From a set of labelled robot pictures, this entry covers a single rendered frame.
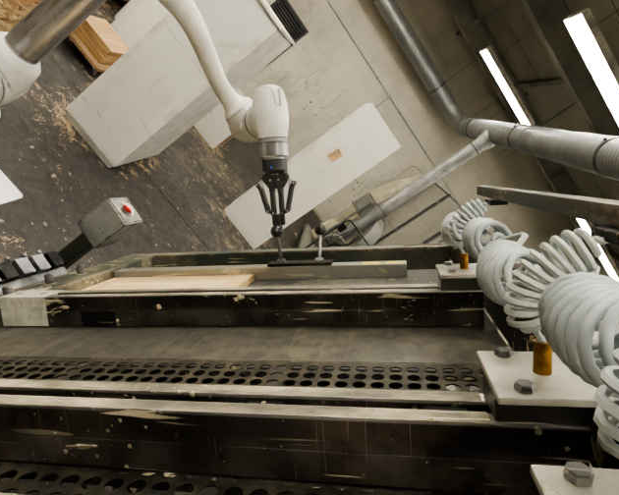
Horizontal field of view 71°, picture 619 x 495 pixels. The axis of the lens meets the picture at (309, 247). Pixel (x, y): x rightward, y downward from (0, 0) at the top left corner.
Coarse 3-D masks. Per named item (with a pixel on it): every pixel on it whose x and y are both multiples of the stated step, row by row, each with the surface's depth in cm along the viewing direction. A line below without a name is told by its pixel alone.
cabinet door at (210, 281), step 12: (168, 276) 141; (180, 276) 140; (192, 276) 139; (204, 276) 137; (216, 276) 136; (228, 276) 135; (240, 276) 134; (252, 276) 134; (96, 288) 131; (108, 288) 131; (120, 288) 130; (132, 288) 129; (144, 288) 128; (156, 288) 127; (168, 288) 126; (180, 288) 125
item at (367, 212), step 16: (416, 176) 692; (368, 192) 699; (384, 192) 687; (352, 208) 707; (368, 208) 691; (384, 208) 665; (336, 224) 701; (352, 224) 682; (368, 224) 677; (304, 240) 678; (336, 240) 655; (368, 240) 659
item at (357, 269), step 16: (128, 272) 144; (144, 272) 143; (160, 272) 142; (176, 272) 141; (192, 272) 140; (208, 272) 139; (224, 272) 138; (240, 272) 137; (256, 272) 136; (272, 272) 135; (288, 272) 134; (304, 272) 133; (320, 272) 132; (336, 272) 131; (352, 272) 130; (368, 272) 129; (384, 272) 128; (400, 272) 127
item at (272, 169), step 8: (264, 160) 129; (272, 160) 128; (280, 160) 129; (264, 168) 130; (272, 168) 129; (280, 168) 129; (264, 176) 132; (272, 176) 132; (280, 176) 131; (288, 176) 131
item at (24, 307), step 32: (192, 288) 99; (224, 288) 97; (256, 288) 95; (288, 288) 93; (320, 288) 92; (352, 288) 90; (384, 288) 89; (416, 288) 88; (448, 288) 83; (32, 320) 102; (64, 320) 100; (96, 320) 98; (128, 320) 97; (160, 320) 95; (192, 320) 94; (224, 320) 93; (256, 320) 91; (288, 320) 90; (320, 320) 89; (352, 320) 87; (384, 320) 86; (416, 320) 85; (448, 320) 84; (480, 320) 83
